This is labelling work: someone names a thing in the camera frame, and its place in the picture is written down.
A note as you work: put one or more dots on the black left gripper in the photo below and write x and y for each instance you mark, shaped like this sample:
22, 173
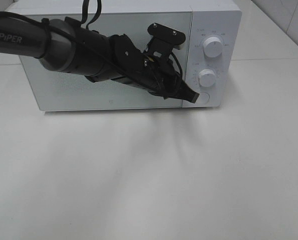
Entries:
160, 77

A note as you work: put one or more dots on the white microwave door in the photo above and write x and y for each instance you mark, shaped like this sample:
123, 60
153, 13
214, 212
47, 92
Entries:
55, 91

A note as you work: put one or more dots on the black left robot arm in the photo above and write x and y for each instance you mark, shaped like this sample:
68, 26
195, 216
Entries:
64, 46

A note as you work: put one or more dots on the white lower timer knob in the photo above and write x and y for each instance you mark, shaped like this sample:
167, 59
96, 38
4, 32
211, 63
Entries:
207, 78

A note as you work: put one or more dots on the white upper power knob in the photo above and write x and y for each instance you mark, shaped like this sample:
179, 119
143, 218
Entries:
213, 47

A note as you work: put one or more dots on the white microwave oven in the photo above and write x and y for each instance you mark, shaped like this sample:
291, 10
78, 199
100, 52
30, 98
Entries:
210, 18

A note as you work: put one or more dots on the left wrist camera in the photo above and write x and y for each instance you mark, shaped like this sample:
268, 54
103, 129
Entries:
163, 40

